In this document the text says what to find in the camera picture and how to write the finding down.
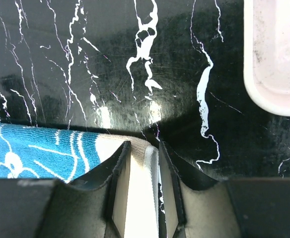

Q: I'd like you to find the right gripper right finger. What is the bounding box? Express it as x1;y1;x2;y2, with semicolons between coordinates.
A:
159;142;290;238

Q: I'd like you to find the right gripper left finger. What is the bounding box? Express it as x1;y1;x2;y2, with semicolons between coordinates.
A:
0;141;132;238

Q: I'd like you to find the teal beige bordered towel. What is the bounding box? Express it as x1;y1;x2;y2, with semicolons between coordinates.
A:
0;123;159;238

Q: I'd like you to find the black marble pattern mat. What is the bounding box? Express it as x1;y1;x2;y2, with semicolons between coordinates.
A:
0;0;290;179

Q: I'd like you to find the white plastic tray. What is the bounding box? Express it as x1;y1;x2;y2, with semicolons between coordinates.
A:
243;0;290;117

